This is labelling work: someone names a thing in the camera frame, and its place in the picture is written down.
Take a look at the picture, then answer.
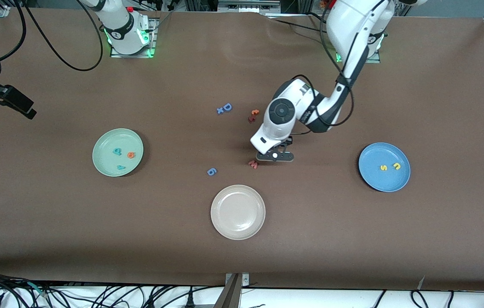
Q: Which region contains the aluminium camera mount post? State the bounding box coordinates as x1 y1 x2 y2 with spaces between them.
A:
214 272 251 308

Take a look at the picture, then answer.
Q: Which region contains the long black table cable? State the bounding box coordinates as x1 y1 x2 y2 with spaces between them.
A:
267 17 328 33

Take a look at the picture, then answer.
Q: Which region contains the black cable teal connector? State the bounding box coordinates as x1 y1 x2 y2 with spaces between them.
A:
11 278 50 299

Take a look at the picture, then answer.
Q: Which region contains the beige plate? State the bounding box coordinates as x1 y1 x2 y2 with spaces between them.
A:
210 184 266 240

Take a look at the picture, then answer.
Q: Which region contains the black hanging cable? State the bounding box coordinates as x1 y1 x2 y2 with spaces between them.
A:
0 0 27 77

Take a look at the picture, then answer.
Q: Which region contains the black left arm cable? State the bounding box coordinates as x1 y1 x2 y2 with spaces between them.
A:
291 0 386 135

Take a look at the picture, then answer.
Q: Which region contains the pale green plate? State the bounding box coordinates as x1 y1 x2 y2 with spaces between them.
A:
92 128 144 177

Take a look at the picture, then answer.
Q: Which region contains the brown table cover mat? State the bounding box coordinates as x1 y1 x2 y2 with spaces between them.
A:
0 8 484 292

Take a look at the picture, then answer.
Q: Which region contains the grey metal rack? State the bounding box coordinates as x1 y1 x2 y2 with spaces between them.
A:
217 0 282 13

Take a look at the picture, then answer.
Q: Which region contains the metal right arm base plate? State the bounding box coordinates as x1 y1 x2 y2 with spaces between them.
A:
110 17 157 58

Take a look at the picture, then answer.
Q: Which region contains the blue plate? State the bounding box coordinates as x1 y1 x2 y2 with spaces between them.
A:
358 142 411 193

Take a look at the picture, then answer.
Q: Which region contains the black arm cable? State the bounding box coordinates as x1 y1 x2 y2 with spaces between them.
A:
21 0 104 72
291 0 386 135

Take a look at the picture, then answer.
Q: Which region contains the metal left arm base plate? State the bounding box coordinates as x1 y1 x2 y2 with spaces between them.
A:
335 49 381 64

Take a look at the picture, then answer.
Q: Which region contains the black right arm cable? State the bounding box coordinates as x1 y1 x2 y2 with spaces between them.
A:
21 0 104 72

